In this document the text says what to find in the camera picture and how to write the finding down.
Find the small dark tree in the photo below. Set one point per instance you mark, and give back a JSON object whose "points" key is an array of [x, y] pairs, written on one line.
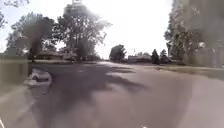
{"points": [[117, 52]]}

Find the large leafy tree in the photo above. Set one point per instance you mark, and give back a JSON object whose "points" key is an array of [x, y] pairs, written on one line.
{"points": [[81, 26], [31, 33]]}

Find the low building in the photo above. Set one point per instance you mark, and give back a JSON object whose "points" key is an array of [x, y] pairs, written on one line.
{"points": [[139, 58]]}

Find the grey asphalt road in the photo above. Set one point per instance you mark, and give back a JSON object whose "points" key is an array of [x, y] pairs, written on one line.
{"points": [[133, 103]]}

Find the grass verge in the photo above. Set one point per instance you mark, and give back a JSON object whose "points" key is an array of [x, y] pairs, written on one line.
{"points": [[11, 71], [196, 69]]}

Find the low house behind trees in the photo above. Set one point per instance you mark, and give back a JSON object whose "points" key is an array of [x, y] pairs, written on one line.
{"points": [[55, 55]]}

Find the dark conifer tree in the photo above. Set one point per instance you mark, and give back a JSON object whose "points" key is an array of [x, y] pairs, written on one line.
{"points": [[155, 56], [163, 56]]}

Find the tall roadside tree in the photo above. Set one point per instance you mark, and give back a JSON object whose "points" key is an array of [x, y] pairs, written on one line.
{"points": [[196, 30]]}

